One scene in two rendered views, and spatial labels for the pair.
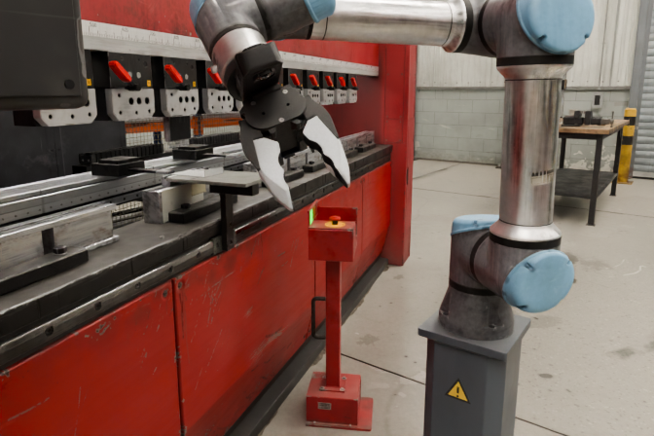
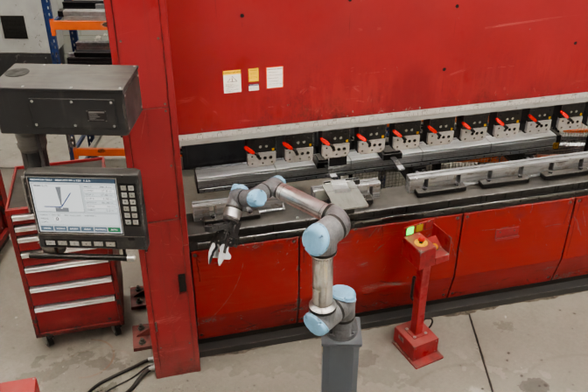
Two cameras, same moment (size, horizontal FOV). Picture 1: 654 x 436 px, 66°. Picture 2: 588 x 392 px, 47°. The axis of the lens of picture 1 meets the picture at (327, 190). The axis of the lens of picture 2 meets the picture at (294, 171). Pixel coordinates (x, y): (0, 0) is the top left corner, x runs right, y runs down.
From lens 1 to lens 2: 2.72 m
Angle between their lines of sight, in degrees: 55
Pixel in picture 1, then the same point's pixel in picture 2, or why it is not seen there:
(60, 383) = (234, 259)
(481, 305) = not seen: hidden behind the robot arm
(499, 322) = (333, 333)
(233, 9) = (232, 198)
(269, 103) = (220, 234)
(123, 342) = (265, 254)
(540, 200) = (315, 297)
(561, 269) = (316, 324)
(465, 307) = not seen: hidden behind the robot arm
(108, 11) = (288, 118)
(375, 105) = not seen: outside the picture
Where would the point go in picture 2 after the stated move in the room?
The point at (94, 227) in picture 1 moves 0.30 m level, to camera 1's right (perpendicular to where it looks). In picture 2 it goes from (272, 203) to (304, 228)
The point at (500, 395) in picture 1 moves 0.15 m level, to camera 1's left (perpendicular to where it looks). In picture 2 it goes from (327, 359) to (308, 339)
